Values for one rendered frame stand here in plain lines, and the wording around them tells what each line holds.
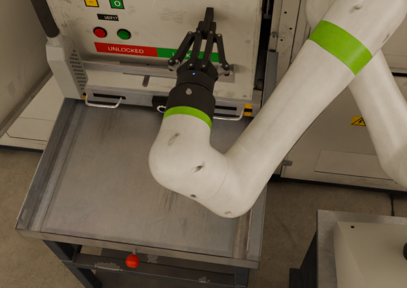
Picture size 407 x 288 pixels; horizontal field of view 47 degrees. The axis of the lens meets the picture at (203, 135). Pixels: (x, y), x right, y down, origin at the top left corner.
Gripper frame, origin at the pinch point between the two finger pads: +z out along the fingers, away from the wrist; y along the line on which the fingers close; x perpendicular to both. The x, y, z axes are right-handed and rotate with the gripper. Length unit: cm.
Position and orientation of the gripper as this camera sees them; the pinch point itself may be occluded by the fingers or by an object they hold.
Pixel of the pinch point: (208, 23)
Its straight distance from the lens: 105.0
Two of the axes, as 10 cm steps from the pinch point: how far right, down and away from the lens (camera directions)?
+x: -0.4, -5.5, -8.4
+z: 1.5, -8.3, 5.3
